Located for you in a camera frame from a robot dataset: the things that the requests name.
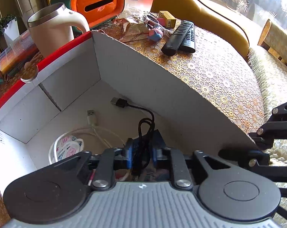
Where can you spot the potted green plant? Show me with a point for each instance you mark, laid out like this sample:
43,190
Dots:
4,23

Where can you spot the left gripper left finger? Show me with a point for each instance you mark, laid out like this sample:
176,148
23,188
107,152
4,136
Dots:
106,164

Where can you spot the small blue pink toy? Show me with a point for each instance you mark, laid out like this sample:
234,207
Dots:
155,34

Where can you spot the red cardboard box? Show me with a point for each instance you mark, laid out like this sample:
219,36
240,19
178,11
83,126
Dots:
85,75

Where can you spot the shiny snack wrapper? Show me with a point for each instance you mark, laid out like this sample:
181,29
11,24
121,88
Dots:
130,29

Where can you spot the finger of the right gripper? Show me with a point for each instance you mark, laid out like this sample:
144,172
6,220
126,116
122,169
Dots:
255,161
274,128

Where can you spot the cream kettle mug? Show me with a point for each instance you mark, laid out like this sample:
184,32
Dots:
51,27

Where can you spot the small yellow box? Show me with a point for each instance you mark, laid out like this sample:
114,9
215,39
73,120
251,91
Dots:
166,19

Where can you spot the patterned seat cushion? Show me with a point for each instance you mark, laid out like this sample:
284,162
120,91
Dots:
268,61

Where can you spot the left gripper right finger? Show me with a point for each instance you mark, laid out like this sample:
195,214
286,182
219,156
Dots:
173,160

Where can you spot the yellow chair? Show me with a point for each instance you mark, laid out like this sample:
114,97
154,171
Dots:
208,19

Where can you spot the black remote control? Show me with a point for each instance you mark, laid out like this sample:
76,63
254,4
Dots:
188,44
170,48

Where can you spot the colourful plastic organizer box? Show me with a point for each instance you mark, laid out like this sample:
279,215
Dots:
22,49

